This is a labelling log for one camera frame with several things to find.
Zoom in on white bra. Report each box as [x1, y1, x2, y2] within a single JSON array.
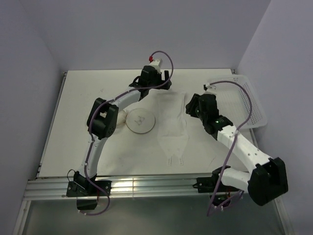
[[156, 91, 189, 166]]

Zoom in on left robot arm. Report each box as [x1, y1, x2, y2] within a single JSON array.
[[67, 64, 174, 197]]

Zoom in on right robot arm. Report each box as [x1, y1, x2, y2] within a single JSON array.
[[186, 94, 289, 206]]

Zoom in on white plastic basket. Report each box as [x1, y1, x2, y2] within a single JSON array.
[[206, 74, 268, 129]]

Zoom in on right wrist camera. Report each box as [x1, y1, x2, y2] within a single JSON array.
[[203, 83, 217, 95]]

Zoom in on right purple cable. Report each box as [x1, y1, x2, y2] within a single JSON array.
[[206, 80, 253, 217]]

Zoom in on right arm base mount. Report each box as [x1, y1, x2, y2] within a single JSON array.
[[192, 167, 240, 207]]

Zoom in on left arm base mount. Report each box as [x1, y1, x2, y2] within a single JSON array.
[[66, 169, 112, 216]]

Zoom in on aluminium rail frame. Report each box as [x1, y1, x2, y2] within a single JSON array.
[[13, 69, 295, 235]]

